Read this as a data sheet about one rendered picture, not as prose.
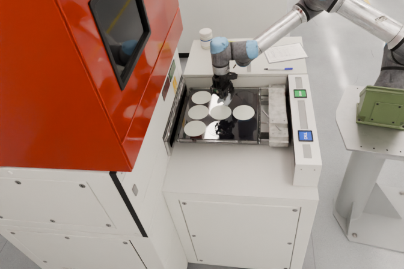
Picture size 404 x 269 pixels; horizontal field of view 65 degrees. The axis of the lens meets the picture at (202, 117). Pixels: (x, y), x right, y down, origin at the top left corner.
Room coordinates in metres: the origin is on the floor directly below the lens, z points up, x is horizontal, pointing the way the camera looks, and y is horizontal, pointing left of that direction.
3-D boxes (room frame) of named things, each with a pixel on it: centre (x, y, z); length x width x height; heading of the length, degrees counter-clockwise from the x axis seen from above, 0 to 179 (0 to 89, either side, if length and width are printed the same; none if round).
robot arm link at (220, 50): (1.14, -0.12, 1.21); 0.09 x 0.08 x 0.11; 82
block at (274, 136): (0.91, -0.31, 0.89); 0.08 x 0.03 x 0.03; 76
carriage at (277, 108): (1.06, -0.35, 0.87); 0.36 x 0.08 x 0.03; 166
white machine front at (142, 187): (0.98, 0.17, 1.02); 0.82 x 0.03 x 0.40; 166
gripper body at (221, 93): (1.13, -0.11, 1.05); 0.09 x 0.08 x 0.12; 140
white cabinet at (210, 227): (1.16, -0.21, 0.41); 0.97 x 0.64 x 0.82; 166
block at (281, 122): (0.98, -0.33, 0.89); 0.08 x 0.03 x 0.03; 76
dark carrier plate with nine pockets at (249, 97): (1.11, -0.09, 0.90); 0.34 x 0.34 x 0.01; 76
